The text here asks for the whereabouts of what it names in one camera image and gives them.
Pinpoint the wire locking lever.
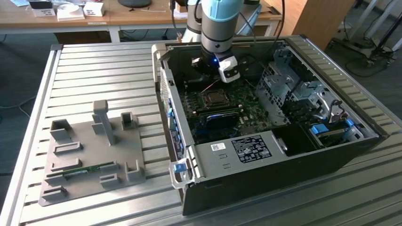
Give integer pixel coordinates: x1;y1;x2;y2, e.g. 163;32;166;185
202;79;222;92

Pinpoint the metal CPU socket cover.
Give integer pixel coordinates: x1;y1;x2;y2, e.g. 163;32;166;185
200;89;233;106

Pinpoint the green RAM stick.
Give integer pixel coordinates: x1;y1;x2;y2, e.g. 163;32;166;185
198;106;245;116
62;164;103;178

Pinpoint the green motherboard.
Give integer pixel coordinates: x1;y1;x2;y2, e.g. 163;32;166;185
179;79;275;145

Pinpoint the metal drive cage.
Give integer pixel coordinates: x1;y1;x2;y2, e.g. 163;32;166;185
255;46;327;125

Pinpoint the pale blue teach pendant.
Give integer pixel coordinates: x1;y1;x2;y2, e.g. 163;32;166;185
243;3;265;35

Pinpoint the wooden desk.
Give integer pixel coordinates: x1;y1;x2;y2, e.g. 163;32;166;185
108;0;283;43
0;0;111;43

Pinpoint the aluminium slat table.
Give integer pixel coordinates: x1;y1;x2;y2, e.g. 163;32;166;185
0;34;402;226

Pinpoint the dark round object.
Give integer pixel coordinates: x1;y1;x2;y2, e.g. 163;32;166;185
118;0;151;8

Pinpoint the silver power supply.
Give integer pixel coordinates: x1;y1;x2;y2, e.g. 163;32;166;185
187;130;289;186

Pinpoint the wooden cabinet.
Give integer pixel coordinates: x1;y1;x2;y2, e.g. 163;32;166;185
290;0;358;51

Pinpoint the blue disk carrier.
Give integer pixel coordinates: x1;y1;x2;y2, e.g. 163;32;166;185
343;119;362;142
309;124;329;136

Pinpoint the white labelled box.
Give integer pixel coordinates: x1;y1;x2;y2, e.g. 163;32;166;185
83;2;106;17
32;8;56;17

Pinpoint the white round holder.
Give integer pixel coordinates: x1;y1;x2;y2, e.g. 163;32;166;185
56;4;86;22

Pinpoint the grey parts rack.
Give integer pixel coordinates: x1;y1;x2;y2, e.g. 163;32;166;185
38;99;148;207

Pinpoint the open PC case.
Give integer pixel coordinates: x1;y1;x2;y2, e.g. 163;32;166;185
150;34;394;216

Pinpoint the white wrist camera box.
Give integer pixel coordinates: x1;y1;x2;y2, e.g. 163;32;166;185
218;55;242;83

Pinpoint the black cable orange plug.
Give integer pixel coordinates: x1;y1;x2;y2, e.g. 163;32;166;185
170;0;184;43

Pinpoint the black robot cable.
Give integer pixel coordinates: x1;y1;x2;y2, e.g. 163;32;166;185
242;0;286;71

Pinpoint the coloured wire bundle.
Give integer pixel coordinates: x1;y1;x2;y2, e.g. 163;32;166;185
325;98;349;124

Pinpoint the white metal frame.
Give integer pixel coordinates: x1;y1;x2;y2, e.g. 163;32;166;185
326;0;402;64

